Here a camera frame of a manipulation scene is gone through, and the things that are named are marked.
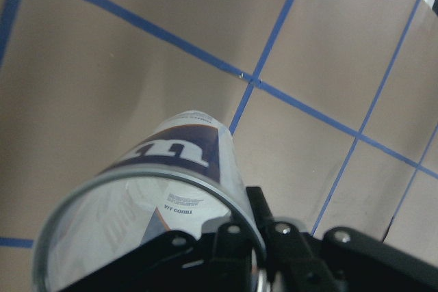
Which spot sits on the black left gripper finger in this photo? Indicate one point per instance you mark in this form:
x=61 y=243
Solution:
x=259 y=207

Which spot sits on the white blue tennis ball can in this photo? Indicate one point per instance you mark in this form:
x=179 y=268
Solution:
x=182 y=177

